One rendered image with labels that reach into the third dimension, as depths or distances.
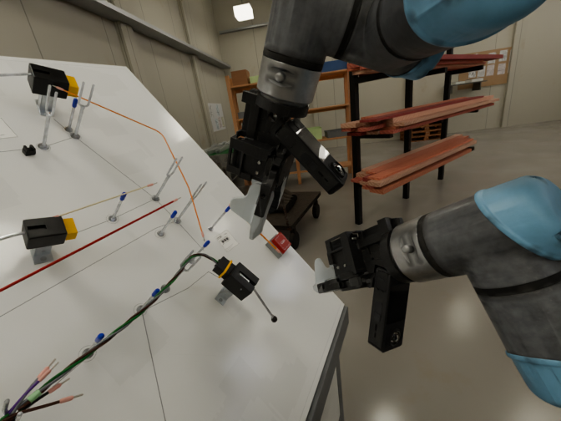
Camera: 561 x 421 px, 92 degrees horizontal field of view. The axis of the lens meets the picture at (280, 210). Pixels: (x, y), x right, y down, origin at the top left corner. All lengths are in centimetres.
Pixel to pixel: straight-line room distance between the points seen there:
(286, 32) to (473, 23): 18
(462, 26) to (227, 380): 58
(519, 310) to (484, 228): 7
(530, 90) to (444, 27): 1181
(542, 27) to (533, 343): 1187
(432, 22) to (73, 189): 62
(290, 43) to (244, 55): 992
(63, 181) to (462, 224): 65
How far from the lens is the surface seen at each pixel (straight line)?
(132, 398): 53
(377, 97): 1015
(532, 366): 35
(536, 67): 1206
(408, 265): 35
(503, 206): 30
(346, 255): 41
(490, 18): 22
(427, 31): 24
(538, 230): 29
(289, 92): 35
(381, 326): 41
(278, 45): 35
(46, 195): 65
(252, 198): 40
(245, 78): 554
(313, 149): 37
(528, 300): 32
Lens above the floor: 146
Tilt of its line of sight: 20 degrees down
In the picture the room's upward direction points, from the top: 8 degrees counter-clockwise
